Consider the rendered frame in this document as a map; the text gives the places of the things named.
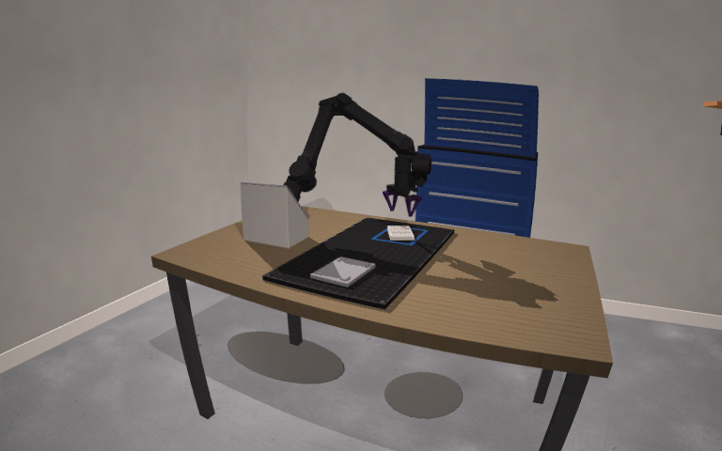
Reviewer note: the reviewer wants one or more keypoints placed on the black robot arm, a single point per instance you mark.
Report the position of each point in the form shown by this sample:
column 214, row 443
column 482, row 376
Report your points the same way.
column 302, row 177

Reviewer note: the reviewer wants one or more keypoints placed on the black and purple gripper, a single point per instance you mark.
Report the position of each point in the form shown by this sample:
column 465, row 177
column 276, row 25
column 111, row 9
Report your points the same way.
column 400, row 187

